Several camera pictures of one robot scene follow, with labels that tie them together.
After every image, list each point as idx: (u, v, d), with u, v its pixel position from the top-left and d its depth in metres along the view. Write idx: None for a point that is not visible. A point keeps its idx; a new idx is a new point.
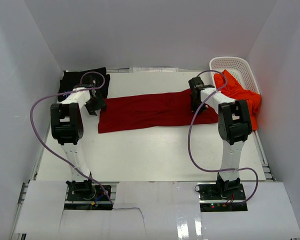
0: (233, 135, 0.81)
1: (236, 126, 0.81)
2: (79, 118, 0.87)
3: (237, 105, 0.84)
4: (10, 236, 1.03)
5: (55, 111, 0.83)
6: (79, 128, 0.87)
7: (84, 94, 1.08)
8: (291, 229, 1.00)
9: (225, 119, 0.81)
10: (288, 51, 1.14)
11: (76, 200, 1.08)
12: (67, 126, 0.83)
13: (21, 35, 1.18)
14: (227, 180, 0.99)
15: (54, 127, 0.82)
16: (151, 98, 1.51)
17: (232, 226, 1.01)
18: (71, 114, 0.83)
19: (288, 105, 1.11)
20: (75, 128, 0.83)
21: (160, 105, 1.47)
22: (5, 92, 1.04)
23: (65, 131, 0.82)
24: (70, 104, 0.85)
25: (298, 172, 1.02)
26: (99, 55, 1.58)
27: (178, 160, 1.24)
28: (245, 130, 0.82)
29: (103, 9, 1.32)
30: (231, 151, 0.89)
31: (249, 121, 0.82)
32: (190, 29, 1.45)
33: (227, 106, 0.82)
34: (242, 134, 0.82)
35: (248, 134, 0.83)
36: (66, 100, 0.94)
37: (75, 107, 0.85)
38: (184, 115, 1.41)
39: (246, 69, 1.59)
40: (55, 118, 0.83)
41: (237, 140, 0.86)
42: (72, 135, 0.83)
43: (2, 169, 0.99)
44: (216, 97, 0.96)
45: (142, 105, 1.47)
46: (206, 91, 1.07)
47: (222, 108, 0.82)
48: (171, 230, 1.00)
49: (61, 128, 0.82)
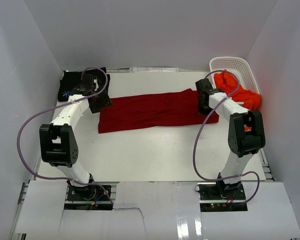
0: (245, 148, 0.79)
1: (248, 140, 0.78)
2: (72, 140, 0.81)
3: (249, 116, 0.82)
4: (10, 236, 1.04)
5: (46, 134, 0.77)
6: (73, 151, 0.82)
7: (81, 104, 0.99)
8: (291, 229, 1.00)
9: (238, 131, 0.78)
10: (288, 52, 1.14)
11: (76, 200, 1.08)
12: (59, 151, 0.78)
13: (21, 35, 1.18)
14: (228, 183, 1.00)
15: (45, 151, 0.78)
16: (151, 98, 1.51)
17: (232, 226, 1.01)
18: (63, 138, 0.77)
19: (288, 107, 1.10)
20: (67, 155, 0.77)
21: (160, 105, 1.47)
22: (5, 92, 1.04)
23: (56, 157, 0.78)
24: (62, 127, 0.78)
25: (298, 172, 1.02)
26: (99, 55, 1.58)
27: (178, 160, 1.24)
28: (258, 142, 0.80)
29: (103, 9, 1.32)
30: (238, 162, 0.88)
31: (261, 135, 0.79)
32: (190, 29, 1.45)
33: (240, 117, 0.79)
34: (254, 147, 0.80)
35: (260, 147, 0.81)
36: (58, 118, 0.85)
37: (67, 130, 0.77)
38: (184, 115, 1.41)
39: (246, 69, 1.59)
40: (46, 143, 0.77)
41: (246, 153, 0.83)
42: (63, 160, 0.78)
43: (2, 169, 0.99)
44: (226, 104, 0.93)
45: (142, 105, 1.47)
46: (215, 97, 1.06)
47: (235, 120, 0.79)
48: (171, 230, 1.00)
49: (52, 154, 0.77)
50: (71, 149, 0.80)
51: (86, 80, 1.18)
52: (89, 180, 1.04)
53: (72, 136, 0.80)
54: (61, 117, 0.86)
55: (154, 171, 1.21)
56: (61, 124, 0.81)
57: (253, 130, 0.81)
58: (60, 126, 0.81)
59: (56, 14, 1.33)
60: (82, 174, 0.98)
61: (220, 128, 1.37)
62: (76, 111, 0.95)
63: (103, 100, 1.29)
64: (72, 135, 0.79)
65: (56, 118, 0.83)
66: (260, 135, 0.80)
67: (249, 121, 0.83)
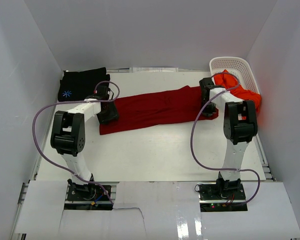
0: (238, 135, 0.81)
1: (241, 127, 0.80)
2: (82, 129, 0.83)
3: (244, 106, 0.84)
4: (10, 236, 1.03)
5: (59, 119, 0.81)
6: (81, 141, 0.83)
7: (94, 105, 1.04)
8: (291, 229, 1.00)
9: (231, 118, 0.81)
10: (288, 53, 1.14)
11: (76, 200, 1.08)
12: (67, 137, 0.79)
13: (21, 35, 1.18)
14: (227, 179, 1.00)
15: (55, 135, 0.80)
16: (150, 97, 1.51)
17: (232, 226, 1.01)
18: (73, 125, 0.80)
19: (289, 108, 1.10)
20: (75, 141, 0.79)
21: (159, 104, 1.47)
22: (5, 92, 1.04)
23: (64, 141, 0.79)
24: (75, 115, 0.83)
25: (298, 172, 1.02)
26: (100, 55, 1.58)
27: (178, 160, 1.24)
28: (251, 130, 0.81)
29: (103, 9, 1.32)
30: (234, 151, 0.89)
31: (254, 123, 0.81)
32: (190, 29, 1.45)
33: (234, 106, 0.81)
34: (247, 135, 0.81)
35: (253, 135, 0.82)
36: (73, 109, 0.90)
37: (79, 118, 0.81)
38: (185, 112, 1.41)
39: (246, 69, 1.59)
40: (57, 127, 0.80)
41: (241, 140, 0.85)
42: (70, 146, 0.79)
43: (2, 169, 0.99)
44: (224, 96, 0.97)
45: (142, 105, 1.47)
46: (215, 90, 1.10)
47: (229, 107, 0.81)
48: (171, 230, 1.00)
49: (61, 138, 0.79)
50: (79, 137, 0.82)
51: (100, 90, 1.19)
52: (91, 180, 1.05)
53: (83, 125, 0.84)
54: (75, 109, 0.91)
55: (154, 170, 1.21)
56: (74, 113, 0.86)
57: (246, 119, 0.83)
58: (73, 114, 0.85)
59: (56, 14, 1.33)
60: (84, 170, 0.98)
61: (220, 127, 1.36)
62: (90, 109, 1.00)
63: (111, 112, 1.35)
64: (83, 123, 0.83)
65: (71, 108, 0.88)
66: (253, 123, 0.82)
67: (243, 110, 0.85)
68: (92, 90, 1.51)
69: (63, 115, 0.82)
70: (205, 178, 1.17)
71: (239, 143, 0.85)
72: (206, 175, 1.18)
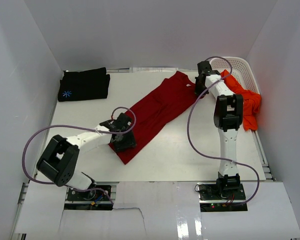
0: (226, 123, 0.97)
1: (229, 118, 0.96)
2: (72, 164, 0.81)
3: (233, 99, 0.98)
4: (10, 236, 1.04)
5: (53, 145, 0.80)
6: (66, 175, 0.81)
7: (103, 137, 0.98)
8: (290, 229, 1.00)
9: (221, 110, 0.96)
10: (288, 54, 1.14)
11: (76, 200, 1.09)
12: (53, 167, 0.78)
13: (21, 35, 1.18)
14: (226, 174, 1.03)
15: (42, 160, 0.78)
16: (144, 102, 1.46)
17: (231, 226, 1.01)
18: (64, 158, 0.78)
19: (289, 111, 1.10)
20: (59, 175, 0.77)
21: (155, 105, 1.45)
22: (6, 92, 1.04)
23: (49, 170, 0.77)
24: (70, 147, 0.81)
25: (298, 172, 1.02)
26: (99, 55, 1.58)
27: (178, 160, 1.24)
28: (237, 120, 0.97)
29: (104, 9, 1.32)
30: (226, 139, 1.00)
31: (240, 115, 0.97)
32: (190, 29, 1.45)
33: (224, 99, 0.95)
34: (233, 123, 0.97)
35: (239, 124, 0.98)
36: (74, 137, 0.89)
37: (72, 153, 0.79)
38: (180, 103, 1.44)
39: (246, 69, 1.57)
40: (48, 152, 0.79)
41: (230, 128, 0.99)
42: (53, 177, 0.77)
43: (2, 169, 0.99)
44: (218, 87, 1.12)
45: (145, 112, 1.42)
46: (211, 78, 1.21)
47: (220, 100, 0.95)
48: (171, 230, 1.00)
49: (46, 166, 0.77)
50: (66, 171, 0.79)
51: (120, 119, 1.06)
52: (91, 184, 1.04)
53: (74, 160, 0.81)
54: (77, 138, 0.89)
55: (154, 171, 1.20)
56: (72, 144, 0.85)
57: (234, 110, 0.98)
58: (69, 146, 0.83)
59: (56, 15, 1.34)
60: (77, 185, 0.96)
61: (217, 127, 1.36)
62: (95, 140, 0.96)
63: (128, 140, 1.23)
64: (74, 159, 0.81)
65: (71, 135, 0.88)
66: (239, 115, 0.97)
67: (233, 102, 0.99)
68: (92, 90, 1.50)
69: (58, 142, 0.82)
70: (205, 178, 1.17)
71: (228, 130, 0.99)
72: (206, 175, 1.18)
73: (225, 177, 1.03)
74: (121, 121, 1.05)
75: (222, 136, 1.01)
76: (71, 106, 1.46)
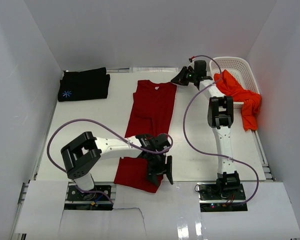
0: (218, 122, 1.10)
1: (221, 117, 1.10)
2: (89, 166, 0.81)
3: (225, 100, 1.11)
4: (10, 236, 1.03)
5: (81, 139, 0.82)
6: (81, 172, 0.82)
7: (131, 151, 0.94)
8: (290, 229, 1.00)
9: (213, 110, 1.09)
10: (288, 54, 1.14)
11: (76, 200, 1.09)
12: (73, 160, 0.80)
13: (21, 35, 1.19)
14: (225, 171, 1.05)
15: (67, 147, 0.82)
16: (134, 122, 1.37)
17: (231, 226, 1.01)
18: (84, 156, 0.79)
19: (289, 112, 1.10)
20: (72, 170, 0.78)
21: (144, 122, 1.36)
22: (5, 92, 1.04)
23: (68, 160, 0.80)
24: (95, 149, 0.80)
25: (298, 172, 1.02)
26: (99, 55, 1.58)
27: (178, 160, 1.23)
28: (228, 119, 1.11)
29: (103, 9, 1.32)
30: (220, 136, 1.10)
31: (231, 114, 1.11)
32: (190, 29, 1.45)
33: (217, 100, 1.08)
34: (225, 122, 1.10)
35: (230, 122, 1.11)
36: (104, 141, 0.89)
37: (92, 156, 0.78)
38: (162, 108, 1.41)
39: (246, 69, 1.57)
40: (74, 143, 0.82)
41: (223, 126, 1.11)
42: (67, 169, 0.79)
43: (3, 169, 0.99)
44: (211, 90, 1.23)
45: (144, 128, 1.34)
46: (204, 82, 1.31)
47: (212, 101, 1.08)
48: (171, 230, 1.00)
49: (67, 156, 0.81)
50: (82, 169, 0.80)
51: (158, 138, 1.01)
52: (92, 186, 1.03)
53: (92, 162, 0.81)
54: (106, 142, 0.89)
55: None
56: (97, 147, 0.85)
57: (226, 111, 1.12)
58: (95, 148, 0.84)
59: (56, 14, 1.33)
60: (81, 184, 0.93)
61: None
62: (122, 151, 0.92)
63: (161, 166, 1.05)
64: (93, 162, 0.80)
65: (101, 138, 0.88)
66: (230, 114, 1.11)
67: (224, 103, 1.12)
68: (92, 90, 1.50)
69: (88, 139, 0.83)
70: (205, 178, 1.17)
71: (222, 128, 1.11)
72: (205, 174, 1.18)
73: (225, 176, 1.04)
74: (159, 142, 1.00)
75: (216, 133, 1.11)
76: (71, 106, 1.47)
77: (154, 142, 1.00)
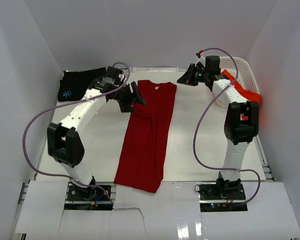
0: (238, 135, 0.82)
1: (242, 128, 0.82)
2: (78, 145, 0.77)
3: (247, 106, 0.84)
4: (10, 236, 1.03)
5: (52, 134, 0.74)
6: (78, 153, 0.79)
7: (97, 102, 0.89)
8: (290, 229, 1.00)
9: (234, 119, 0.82)
10: (288, 55, 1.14)
11: (76, 200, 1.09)
12: (63, 153, 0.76)
13: (21, 35, 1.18)
14: (227, 179, 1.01)
15: (50, 148, 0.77)
16: (134, 123, 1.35)
17: (231, 226, 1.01)
18: (67, 145, 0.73)
19: (288, 112, 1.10)
20: (70, 158, 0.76)
21: (145, 125, 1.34)
22: (6, 92, 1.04)
23: (61, 156, 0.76)
24: (69, 131, 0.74)
25: (298, 172, 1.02)
26: (99, 55, 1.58)
27: (178, 160, 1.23)
28: (252, 131, 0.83)
29: (104, 9, 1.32)
30: (234, 151, 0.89)
31: (256, 125, 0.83)
32: (190, 29, 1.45)
33: (238, 107, 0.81)
34: (247, 135, 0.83)
35: (253, 136, 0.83)
36: (68, 118, 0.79)
37: (72, 138, 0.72)
38: (163, 108, 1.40)
39: (246, 69, 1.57)
40: (51, 141, 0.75)
41: (241, 140, 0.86)
42: (67, 161, 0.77)
43: (2, 169, 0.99)
44: (228, 92, 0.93)
45: (144, 130, 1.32)
46: (219, 83, 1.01)
47: (232, 108, 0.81)
48: (171, 230, 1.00)
49: (56, 153, 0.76)
50: (76, 152, 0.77)
51: (110, 74, 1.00)
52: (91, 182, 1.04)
53: (78, 140, 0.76)
54: (71, 118, 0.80)
55: None
56: (69, 128, 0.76)
57: (249, 120, 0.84)
58: (67, 129, 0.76)
59: (56, 15, 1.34)
60: (81, 177, 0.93)
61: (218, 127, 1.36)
62: (90, 110, 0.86)
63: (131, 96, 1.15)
64: (78, 139, 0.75)
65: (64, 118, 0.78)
66: (254, 125, 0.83)
67: (247, 110, 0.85)
68: None
69: (56, 128, 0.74)
70: (205, 178, 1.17)
71: (239, 143, 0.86)
72: (206, 174, 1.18)
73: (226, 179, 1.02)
74: (112, 76, 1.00)
75: (230, 146, 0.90)
76: (71, 107, 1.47)
77: (109, 79, 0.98)
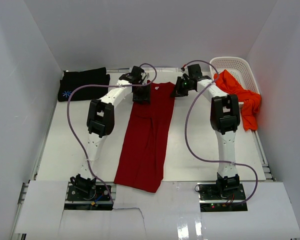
0: (223, 125, 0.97)
1: (226, 118, 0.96)
2: (111, 118, 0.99)
3: (228, 99, 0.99)
4: (10, 236, 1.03)
5: (93, 107, 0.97)
6: (110, 126, 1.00)
7: (125, 90, 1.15)
8: (290, 229, 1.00)
9: (217, 111, 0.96)
10: (288, 55, 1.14)
11: (76, 200, 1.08)
12: (100, 123, 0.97)
13: (21, 34, 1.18)
14: (225, 176, 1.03)
15: (90, 119, 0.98)
16: (135, 123, 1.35)
17: (231, 226, 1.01)
18: (105, 114, 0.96)
19: (289, 113, 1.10)
20: (105, 127, 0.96)
21: (145, 125, 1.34)
22: (5, 92, 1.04)
23: (97, 125, 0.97)
24: (107, 106, 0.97)
25: (298, 172, 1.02)
26: (99, 55, 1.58)
27: (178, 160, 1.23)
28: (234, 120, 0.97)
29: (103, 9, 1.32)
30: (224, 142, 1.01)
31: (237, 115, 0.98)
32: (190, 29, 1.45)
33: (220, 100, 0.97)
34: (231, 124, 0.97)
35: (237, 124, 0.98)
36: (106, 96, 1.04)
37: (109, 110, 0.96)
38: (163, 109, 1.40)
39: (246, 69, 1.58)
40: (91, 113, 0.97)
41: (228, 130, 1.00)
42: (101, 130, 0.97)
43: (2, 169, 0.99)
44: (212, 90, 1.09)
45: (144, 130, 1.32)
46: (202, 82, 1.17)
47: (215, 102, 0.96)
48: (171, 230, 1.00)
49: (94, 122, 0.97)
50: (109, 124, 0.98)
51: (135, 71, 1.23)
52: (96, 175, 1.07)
53: (113, 114, 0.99)
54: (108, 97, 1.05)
55: None
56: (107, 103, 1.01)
57: (231, 111, 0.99)
58: (105, 103, 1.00)
59: (56, 15, 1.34)
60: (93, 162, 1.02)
61: None
62: (121, 94, 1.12)
63: (144, 94, 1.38)
64: (113, 113, 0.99)
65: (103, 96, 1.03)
66: (236, 115, 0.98)
67: (228, 103, 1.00)
68: (91, 89, 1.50)
69: (96, 103, 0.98)
70: (204, 178, 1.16)
71: (227, 133, 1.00)
72: (206, 174, 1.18)
73: (225, 178, 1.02)
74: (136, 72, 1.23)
75: (220, 138, 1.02)
76: (71, 106, 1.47)
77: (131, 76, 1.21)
